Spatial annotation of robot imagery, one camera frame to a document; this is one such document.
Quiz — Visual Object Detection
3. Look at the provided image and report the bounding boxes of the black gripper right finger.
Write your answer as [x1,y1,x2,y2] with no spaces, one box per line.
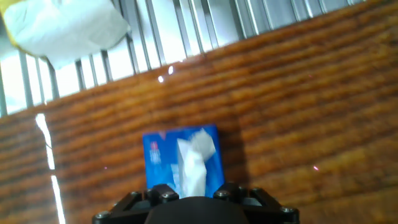
[213,182,300,224]

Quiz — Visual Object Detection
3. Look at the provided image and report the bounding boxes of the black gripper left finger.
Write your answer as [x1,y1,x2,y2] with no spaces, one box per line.
[92,183,180,224]

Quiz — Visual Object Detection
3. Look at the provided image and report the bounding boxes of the white paper napkin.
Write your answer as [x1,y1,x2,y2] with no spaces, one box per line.
[176,128,217,198]

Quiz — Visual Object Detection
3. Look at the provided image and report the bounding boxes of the blue tissue pack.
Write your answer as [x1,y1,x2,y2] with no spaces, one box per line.
[142,124,225,200]

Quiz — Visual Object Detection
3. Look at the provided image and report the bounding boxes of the brown wooden board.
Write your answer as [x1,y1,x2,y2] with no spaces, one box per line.
[0,0,398,224]

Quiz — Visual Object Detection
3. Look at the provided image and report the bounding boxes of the large creased white tissue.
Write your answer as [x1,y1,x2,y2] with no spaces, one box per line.
[2,0,131,71]

